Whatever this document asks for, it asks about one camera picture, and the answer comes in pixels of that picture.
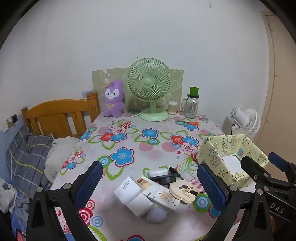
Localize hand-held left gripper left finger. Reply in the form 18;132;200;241
26;160;104;241

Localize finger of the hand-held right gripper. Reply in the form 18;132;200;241
240;156;296;193
268;152;296;177

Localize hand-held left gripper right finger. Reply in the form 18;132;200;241
196;163;272;241

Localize yellow cartoon paper box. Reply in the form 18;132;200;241
195;134;269;189

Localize white plug charger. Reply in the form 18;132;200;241
114;176;156;217

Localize black round disc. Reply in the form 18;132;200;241
150;174;178;185

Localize white box picture label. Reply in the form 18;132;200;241
135;176;181;211

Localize white earbuds case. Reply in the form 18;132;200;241
147;168;170;178

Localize lavender egg-shaped gadget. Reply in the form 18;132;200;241
146;208;167;223

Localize small black glossy object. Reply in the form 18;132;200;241
169;167;185;180

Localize white standing fan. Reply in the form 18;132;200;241
222;107;261;139

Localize orange scissors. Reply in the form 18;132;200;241
178;120;200;127

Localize grey plaid pillow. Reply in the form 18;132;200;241
6;125;55;197

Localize beige door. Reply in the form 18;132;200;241
261;10;296;149

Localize floral tablecloth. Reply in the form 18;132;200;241
50;112;255;241

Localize wooden bed headboard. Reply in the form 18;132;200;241
21;92;100;139

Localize glass jar mug green lid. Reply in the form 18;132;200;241
181;87;200;118

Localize purple plush toy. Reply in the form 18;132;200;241
100;80;126;117

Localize crumpled printed cloth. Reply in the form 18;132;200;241
0;178;18;214

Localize clear cotton swab jar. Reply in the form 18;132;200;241
167;100;178;115

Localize beige cartoon paper sheet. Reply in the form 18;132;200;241
92;68;185;112

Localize green table fan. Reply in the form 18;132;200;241
126;58;172;121

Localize white fan cable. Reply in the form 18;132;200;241
111;111;148;121

